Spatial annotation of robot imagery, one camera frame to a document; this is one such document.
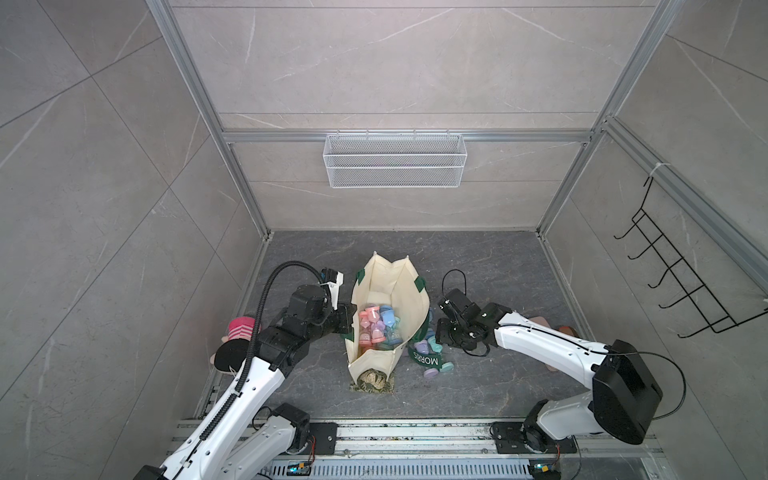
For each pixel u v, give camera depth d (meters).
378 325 0.86
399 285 0.94
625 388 0.42
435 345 0.86
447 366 0.82
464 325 0.64
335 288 0.66
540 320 0.94
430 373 0.82
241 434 0.44
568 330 0.90
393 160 1.01
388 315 0.86
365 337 0.84
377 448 0.73
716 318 0.59
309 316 0.55
